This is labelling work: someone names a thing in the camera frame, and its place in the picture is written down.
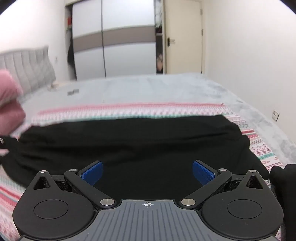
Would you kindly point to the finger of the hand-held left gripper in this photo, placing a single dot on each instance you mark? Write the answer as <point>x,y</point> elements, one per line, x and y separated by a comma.
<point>2,141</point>

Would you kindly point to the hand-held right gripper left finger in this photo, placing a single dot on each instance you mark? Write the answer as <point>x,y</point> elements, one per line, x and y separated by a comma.
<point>92,173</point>

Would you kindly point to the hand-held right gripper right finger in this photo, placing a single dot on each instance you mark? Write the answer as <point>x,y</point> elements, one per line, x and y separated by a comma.
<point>203,172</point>

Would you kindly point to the black pants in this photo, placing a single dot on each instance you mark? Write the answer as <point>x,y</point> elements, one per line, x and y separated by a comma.
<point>138,143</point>

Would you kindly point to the patterned pink green blanket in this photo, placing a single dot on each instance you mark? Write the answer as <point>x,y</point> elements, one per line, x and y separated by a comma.
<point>138,111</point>

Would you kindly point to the grey padded headboard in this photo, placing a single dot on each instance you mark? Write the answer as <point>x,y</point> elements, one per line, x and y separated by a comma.
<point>27,67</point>

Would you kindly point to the small dark object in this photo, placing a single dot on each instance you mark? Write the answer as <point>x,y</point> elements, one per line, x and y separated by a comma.
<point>73,91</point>

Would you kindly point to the grey bed cover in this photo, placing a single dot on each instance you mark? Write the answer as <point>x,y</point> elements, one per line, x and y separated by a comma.
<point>161,88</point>

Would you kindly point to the printed bag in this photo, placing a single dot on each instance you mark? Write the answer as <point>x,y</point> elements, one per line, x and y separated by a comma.
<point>159,60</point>

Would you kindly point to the white sliding door wardrobe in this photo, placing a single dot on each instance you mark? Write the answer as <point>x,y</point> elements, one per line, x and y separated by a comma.
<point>115,41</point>

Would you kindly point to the cream room door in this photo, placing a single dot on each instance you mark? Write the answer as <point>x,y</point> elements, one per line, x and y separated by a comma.
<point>183,37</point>

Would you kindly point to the wall socket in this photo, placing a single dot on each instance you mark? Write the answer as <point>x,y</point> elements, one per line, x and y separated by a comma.
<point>276,115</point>

